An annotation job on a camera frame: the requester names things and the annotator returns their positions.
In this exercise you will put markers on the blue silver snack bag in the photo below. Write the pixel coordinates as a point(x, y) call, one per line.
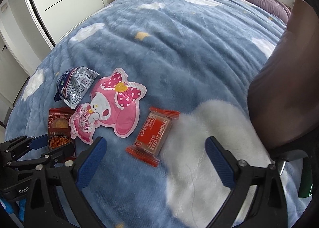
point(73, 85)

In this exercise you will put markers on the pink cartoon snack bag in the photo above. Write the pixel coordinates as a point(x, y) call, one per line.
point(114, 104)

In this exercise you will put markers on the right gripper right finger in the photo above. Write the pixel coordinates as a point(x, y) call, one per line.
point(268, 207)

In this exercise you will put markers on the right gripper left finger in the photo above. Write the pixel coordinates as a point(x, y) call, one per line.
point(43, 207)

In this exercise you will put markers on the blue cloud blanket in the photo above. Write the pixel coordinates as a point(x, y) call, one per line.
point(197, 57)

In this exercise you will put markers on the dark red snack packet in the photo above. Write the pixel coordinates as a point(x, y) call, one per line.
point(58, 127)

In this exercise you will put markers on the black bronze electric kettle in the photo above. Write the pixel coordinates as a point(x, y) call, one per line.
point(283, 97)

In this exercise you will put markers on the blue white gloved hand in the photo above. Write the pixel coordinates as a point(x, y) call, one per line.
point(7, 207)

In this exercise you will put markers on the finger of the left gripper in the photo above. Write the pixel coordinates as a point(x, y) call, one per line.
point(14, 149)
point(58, 155)

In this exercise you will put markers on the red clear cake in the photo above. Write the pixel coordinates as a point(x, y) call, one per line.
point(152, 136)

